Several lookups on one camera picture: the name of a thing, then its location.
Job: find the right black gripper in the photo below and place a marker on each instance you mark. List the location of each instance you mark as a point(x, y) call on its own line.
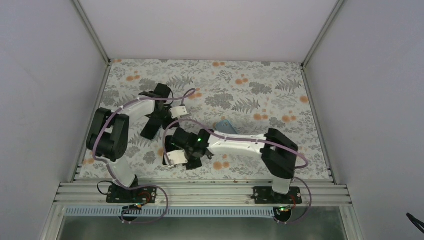
point(197, 163)

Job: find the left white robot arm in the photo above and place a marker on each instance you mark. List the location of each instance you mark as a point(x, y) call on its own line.
point(108, 136)

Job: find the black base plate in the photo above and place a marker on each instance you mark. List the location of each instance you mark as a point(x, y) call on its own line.
point(264, 195)
point(145, 195)

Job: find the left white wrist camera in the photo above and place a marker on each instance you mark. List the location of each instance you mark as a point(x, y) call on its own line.
point(178, 112)

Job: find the aluminium mounting rail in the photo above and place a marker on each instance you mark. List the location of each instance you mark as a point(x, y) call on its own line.
point(220, 193)

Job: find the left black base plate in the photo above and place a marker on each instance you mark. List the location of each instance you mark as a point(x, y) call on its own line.
point(145, 195)

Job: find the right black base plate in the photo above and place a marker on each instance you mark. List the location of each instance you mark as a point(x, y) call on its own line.
point(264, 195)

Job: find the floral patterned table mat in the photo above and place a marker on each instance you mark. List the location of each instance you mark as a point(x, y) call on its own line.
point(252, 96)

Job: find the black object at corner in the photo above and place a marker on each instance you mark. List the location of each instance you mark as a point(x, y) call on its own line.
point(416, 222)

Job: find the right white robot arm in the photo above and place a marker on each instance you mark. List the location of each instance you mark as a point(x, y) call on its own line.
point(277, 151)

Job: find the light blue phone case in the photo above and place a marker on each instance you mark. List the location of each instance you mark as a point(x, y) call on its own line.
point(225, 126)

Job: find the black phone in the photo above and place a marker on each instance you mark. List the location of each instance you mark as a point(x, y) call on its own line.
point(151, 128)

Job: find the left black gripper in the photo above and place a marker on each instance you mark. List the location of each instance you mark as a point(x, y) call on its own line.
point(164, 125)

